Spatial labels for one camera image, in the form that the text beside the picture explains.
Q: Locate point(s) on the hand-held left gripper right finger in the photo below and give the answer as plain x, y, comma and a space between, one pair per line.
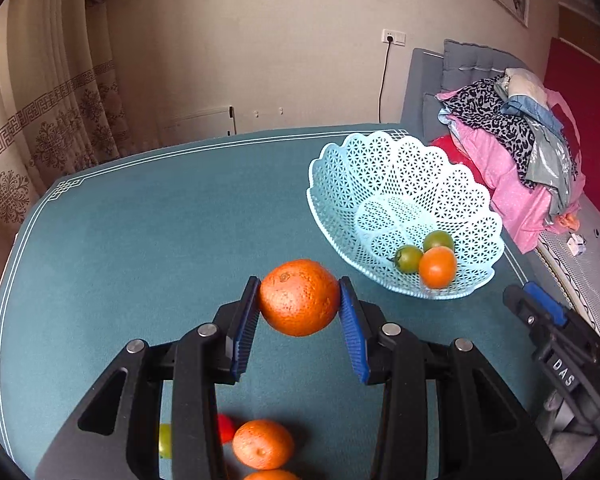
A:
352, 340

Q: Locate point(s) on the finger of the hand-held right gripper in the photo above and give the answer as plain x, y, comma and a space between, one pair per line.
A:
517, 302
542, 300

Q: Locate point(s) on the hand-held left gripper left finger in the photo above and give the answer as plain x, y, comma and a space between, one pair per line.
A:
245, 340

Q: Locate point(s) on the large orange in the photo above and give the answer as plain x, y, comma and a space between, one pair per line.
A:
297, 297

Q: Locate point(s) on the red tomato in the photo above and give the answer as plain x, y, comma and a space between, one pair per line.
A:
225, 429

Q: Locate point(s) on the tangerine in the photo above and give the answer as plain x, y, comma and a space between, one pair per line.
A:
271, 475
262, 444

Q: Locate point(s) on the yellow-green tomato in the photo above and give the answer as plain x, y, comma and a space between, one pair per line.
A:
165, 440

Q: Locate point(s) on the light blue lattice plastic basket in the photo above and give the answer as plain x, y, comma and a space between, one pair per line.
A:
380, 175

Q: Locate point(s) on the person's right forearm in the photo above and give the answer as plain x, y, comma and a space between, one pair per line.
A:
565, 420

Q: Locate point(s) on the grey patterned bed sheet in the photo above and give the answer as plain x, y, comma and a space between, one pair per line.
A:
580, 280

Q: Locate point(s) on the small white box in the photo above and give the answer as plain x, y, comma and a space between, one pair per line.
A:
577, 245

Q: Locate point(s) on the smooth orange tomato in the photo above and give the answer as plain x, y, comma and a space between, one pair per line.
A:
437, 267

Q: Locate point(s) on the green tomato with stem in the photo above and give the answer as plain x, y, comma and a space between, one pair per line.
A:
410, 259

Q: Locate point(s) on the pile of clothes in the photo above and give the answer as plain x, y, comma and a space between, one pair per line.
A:
510, 180

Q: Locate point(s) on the teal table cover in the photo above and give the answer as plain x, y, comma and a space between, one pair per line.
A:
130, 260

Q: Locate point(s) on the light blue cloth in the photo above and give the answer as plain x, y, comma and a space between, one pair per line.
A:
545, 155

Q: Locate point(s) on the leopard print cloth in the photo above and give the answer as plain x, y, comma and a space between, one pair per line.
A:
500, 120

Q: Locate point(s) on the cream cloth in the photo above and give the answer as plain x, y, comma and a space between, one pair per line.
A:
525, 85

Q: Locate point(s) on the grey sofa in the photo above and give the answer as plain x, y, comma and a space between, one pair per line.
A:
420, 95

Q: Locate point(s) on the grey tufted cushion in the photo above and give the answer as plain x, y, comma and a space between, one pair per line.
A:
472, 62

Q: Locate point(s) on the beige patterned curtain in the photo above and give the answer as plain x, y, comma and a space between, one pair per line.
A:
40, 110

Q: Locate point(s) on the red wall panel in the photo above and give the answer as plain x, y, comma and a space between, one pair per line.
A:
580, 90

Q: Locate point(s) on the white wall outlet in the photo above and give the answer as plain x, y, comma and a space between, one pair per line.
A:
394, 37

